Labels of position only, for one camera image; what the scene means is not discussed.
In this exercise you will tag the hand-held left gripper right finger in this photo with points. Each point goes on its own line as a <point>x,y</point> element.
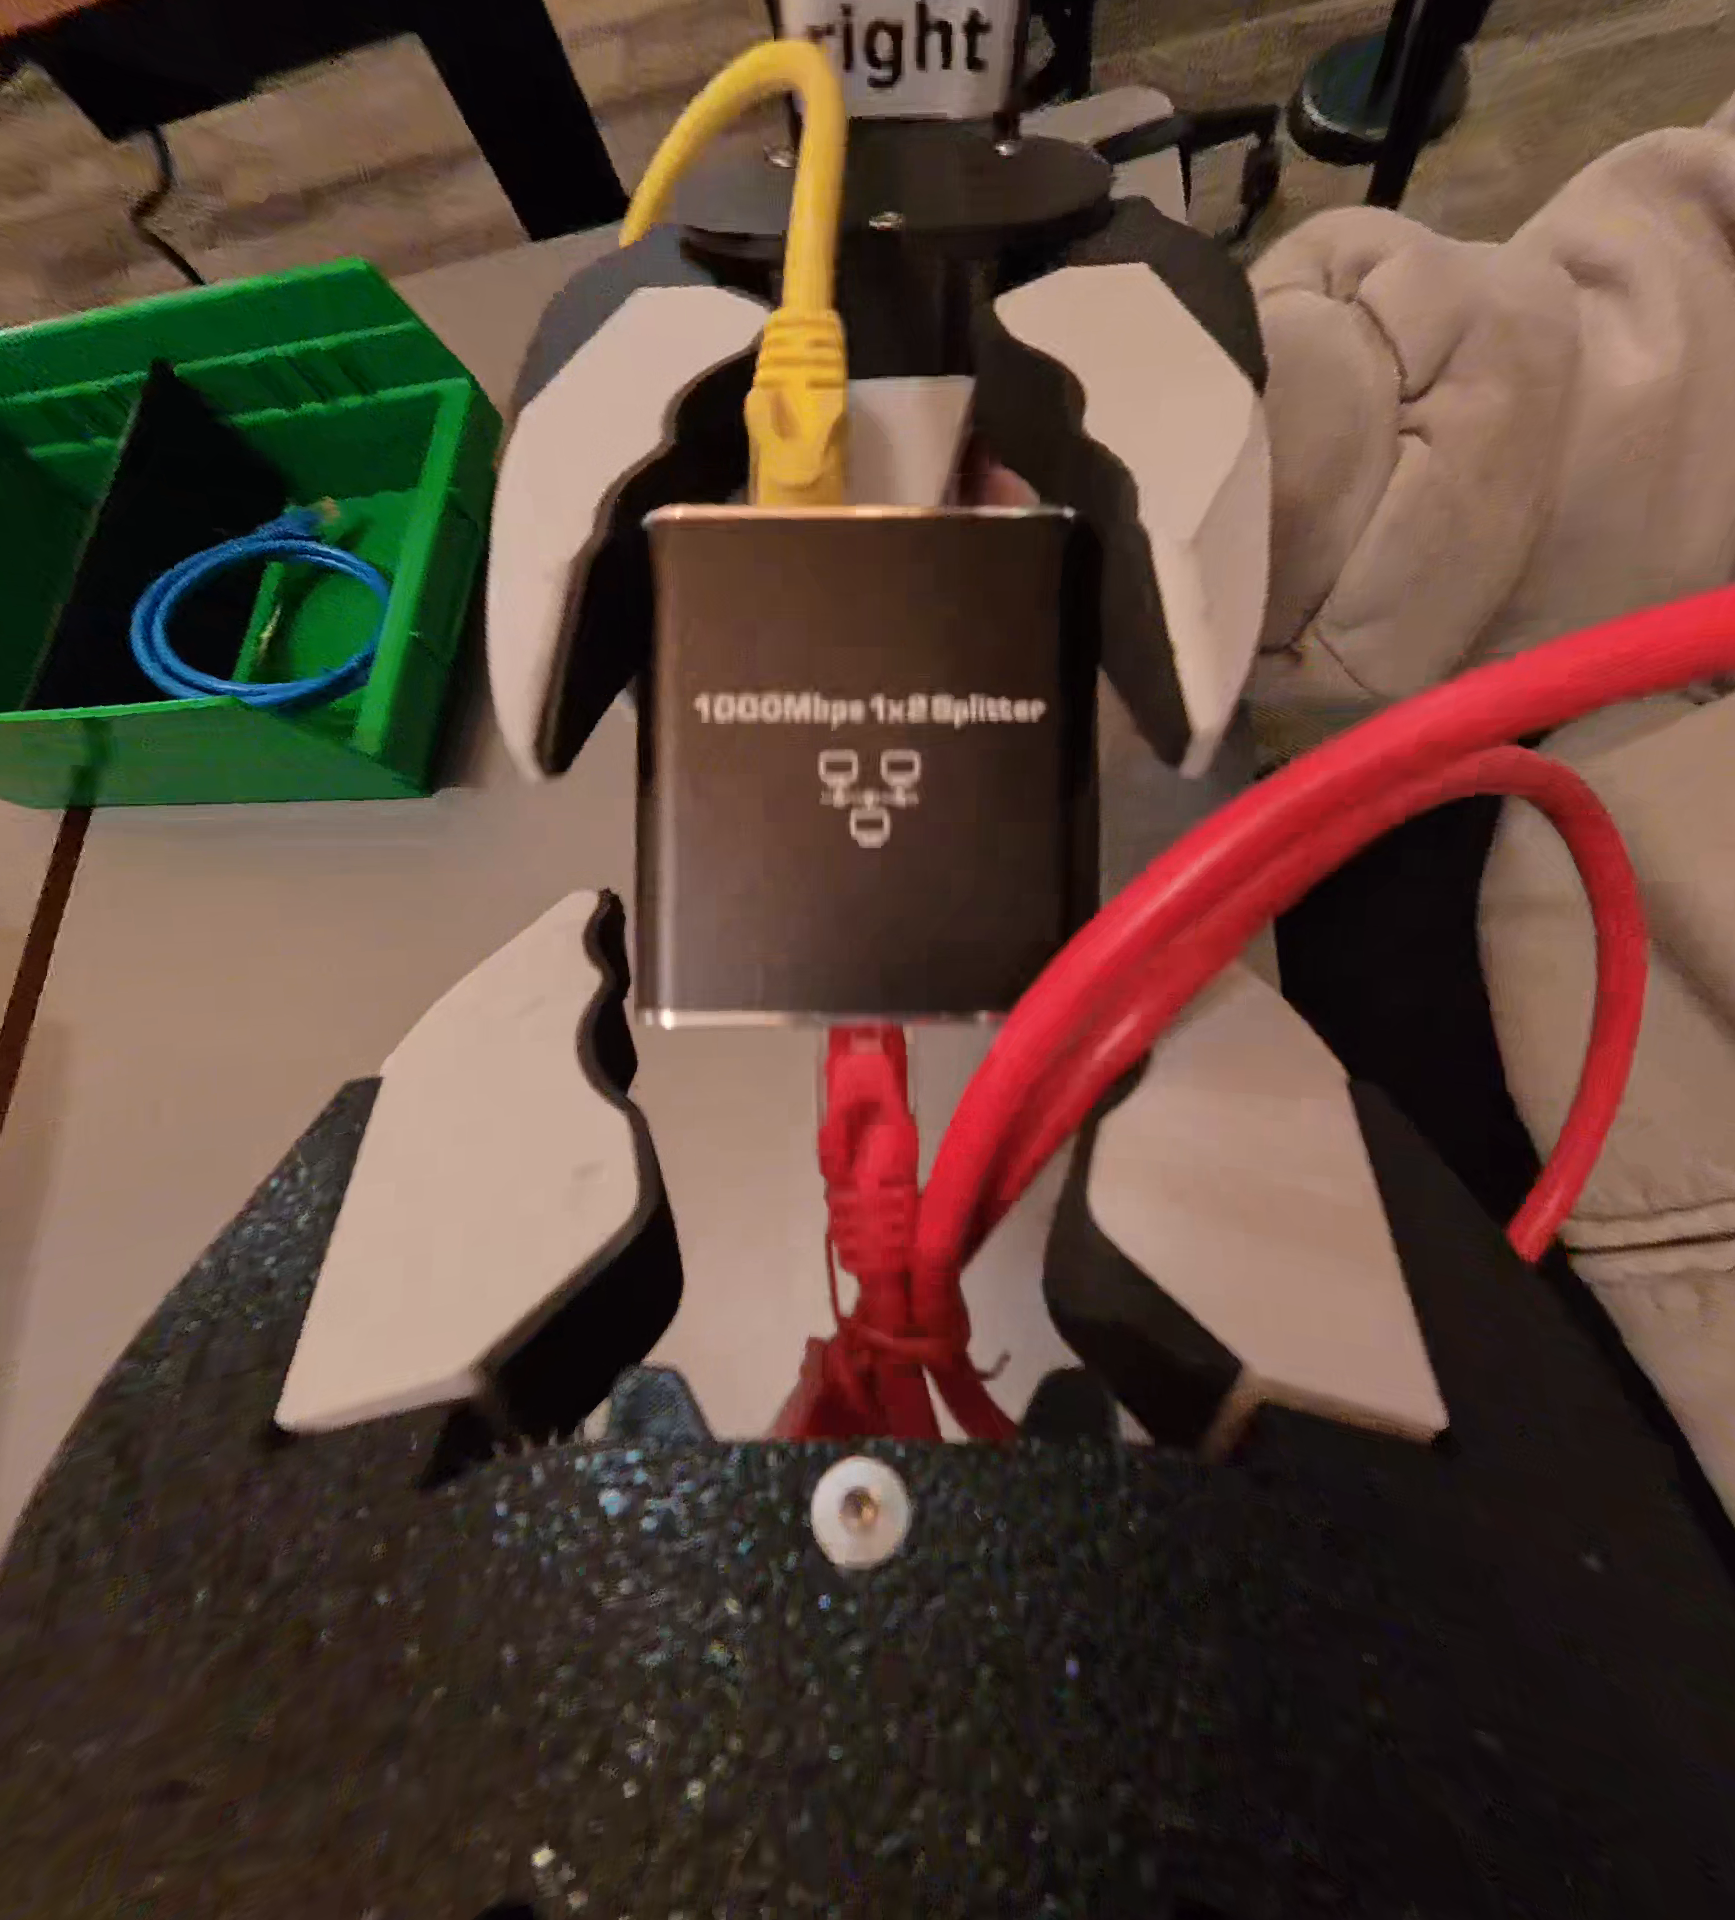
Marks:
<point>1259,1233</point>

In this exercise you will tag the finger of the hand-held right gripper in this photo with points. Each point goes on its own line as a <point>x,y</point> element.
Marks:
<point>585,512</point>
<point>1165,479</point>

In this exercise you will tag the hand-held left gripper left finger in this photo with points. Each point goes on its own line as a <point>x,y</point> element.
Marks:
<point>462,1203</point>

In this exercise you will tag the black ethernet splitter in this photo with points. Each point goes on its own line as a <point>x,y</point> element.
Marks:
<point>868,783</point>

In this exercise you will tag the person's right forearm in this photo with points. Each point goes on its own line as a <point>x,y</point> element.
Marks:
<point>1529,393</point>

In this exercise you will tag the green plastic bin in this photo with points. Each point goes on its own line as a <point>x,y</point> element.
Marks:
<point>419,479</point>

